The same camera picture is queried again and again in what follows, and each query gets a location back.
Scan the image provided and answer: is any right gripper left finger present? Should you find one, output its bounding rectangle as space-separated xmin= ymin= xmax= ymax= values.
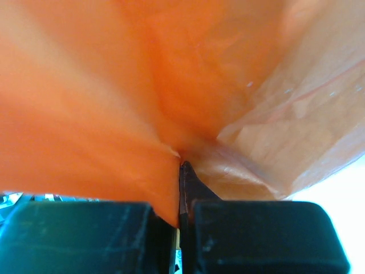
xmin=1 ymin=202 xmax=176 ymax=273

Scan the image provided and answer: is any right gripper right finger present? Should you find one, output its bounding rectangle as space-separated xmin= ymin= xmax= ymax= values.
xmin=179 ymin=162 xmax=350 ymax=273

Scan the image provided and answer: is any orange wrapping paper sheet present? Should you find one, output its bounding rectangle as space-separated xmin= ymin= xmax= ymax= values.
xmin=1 ymin=1 xmax=364 ymax=225

